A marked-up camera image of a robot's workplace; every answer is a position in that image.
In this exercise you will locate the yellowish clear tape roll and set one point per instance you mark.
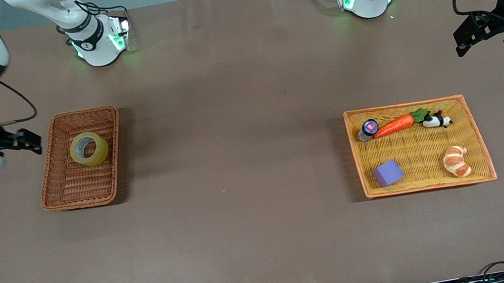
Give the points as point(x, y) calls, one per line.
point(100, 154)

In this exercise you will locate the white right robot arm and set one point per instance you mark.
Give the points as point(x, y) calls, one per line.
point(99, 46)

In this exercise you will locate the brown wicker basket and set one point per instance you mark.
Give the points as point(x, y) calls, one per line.
point(85, 185)

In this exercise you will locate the orange rimmed yellow woven basket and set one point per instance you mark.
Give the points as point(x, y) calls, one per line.
point(418, 154)

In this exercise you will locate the black and white panda toy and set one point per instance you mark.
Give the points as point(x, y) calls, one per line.
point(435, 121)

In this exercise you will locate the toy croissant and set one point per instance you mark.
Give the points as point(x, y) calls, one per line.
point(455, 161)

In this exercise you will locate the orange toy carrot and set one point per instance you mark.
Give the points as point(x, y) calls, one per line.
point(395, 125)

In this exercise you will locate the small jar with blue lid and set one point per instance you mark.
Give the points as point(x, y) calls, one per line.
point(369, 128)

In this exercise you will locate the purple cube block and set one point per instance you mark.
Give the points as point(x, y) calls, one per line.
point(388, 173)

